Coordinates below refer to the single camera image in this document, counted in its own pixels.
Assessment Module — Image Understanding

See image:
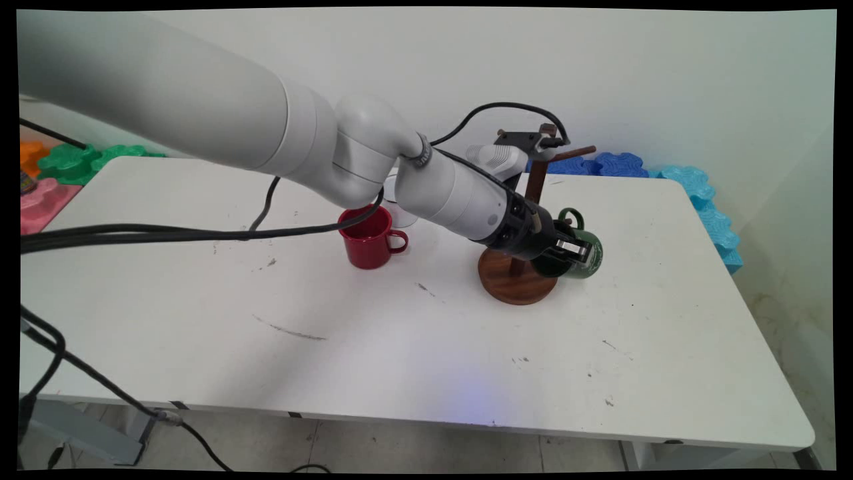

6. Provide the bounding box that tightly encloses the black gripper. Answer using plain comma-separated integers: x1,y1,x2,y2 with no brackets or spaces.
490,195,594,266

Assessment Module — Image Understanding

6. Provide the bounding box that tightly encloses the green enamel mug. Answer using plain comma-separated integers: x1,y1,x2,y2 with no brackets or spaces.
531,208,604,280

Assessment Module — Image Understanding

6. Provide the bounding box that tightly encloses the brown wooden mug tree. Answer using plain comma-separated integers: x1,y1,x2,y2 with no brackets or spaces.
478,123,597,307

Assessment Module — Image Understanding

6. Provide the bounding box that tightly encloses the dark blue foam mat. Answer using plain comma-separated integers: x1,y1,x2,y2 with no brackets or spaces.
526,152,650,179

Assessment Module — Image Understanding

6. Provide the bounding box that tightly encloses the light blue foam mat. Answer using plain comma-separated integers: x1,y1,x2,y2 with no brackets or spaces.
646,165,744,274

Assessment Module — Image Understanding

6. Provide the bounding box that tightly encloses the white enamel mug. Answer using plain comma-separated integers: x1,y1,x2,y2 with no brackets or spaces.
383,172,421,229

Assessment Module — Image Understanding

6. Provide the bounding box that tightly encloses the red enamel mug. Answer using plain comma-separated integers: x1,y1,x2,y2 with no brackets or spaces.
337,203,409,270

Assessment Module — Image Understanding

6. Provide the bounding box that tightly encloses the white table leg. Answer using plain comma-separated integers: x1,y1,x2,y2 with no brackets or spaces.
620,441,657,471

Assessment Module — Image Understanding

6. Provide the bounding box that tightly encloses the green foam mat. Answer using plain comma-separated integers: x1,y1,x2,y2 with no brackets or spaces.
37,145,167,186

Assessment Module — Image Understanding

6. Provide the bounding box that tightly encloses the grey metal base beam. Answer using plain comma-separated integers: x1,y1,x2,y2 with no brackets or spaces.
27,399,144,466

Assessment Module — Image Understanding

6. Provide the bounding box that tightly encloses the pink foam mat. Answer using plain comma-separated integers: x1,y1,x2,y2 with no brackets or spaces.
20,177,84,251

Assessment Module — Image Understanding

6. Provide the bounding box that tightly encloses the orange foam mat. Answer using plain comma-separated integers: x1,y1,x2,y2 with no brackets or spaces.
20,141,51,181

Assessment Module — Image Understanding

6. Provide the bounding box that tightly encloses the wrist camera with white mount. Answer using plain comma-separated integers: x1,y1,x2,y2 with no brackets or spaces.
464,130,570,182

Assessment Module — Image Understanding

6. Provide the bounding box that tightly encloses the grey velcro strap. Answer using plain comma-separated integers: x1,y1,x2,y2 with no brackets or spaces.
400,133,434,169

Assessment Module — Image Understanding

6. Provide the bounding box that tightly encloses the black floor cable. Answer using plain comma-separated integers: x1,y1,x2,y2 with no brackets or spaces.
19,305,234,473

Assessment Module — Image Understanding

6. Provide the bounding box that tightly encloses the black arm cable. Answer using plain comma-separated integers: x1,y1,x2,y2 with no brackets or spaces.
19,101,571,255

